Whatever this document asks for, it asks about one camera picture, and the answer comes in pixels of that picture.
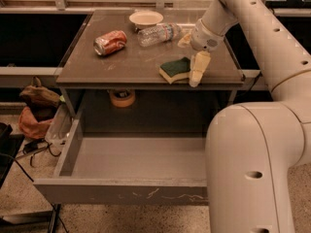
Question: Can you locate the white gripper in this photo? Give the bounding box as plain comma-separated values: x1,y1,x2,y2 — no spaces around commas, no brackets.
178,19,224,87

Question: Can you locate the green and yellow sponge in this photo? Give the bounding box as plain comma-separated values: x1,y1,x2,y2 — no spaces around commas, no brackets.
159,57,190,83

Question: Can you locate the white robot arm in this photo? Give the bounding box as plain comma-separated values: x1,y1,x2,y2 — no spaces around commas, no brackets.
190,0,311,233

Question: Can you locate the grey cabinet with top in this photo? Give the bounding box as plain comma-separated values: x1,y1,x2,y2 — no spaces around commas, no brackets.
57,10,244,134

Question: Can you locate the open grey top drawer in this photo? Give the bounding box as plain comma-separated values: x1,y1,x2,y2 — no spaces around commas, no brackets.
35,90,215,205

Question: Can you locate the clear plastic water bottle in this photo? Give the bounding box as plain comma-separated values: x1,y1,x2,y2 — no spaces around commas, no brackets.
137,23,182,47

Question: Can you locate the white paper bowl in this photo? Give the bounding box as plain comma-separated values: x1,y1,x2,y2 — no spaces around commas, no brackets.
129,11,163,29

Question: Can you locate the crushed orange soda can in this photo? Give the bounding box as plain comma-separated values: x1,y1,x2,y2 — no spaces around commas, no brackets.
93,30,127,56

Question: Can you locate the roll of masking tape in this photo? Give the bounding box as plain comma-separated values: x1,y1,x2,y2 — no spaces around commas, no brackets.
109,89,136,108

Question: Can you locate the clear plastic bag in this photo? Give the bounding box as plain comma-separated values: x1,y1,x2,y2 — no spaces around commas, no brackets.
45,104,72,149

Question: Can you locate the orange cloth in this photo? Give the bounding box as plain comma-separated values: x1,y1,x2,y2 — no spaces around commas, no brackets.
18,107,52,140

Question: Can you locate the black equipment at left edge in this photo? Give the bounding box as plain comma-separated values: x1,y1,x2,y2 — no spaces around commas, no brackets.
0,122,33,188

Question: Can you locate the black stand foot bottom left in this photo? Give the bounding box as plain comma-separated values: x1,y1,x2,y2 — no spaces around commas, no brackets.
0,204,69,233

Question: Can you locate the black power adapter with cable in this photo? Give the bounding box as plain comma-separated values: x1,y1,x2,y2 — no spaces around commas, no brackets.
17,139,61,167

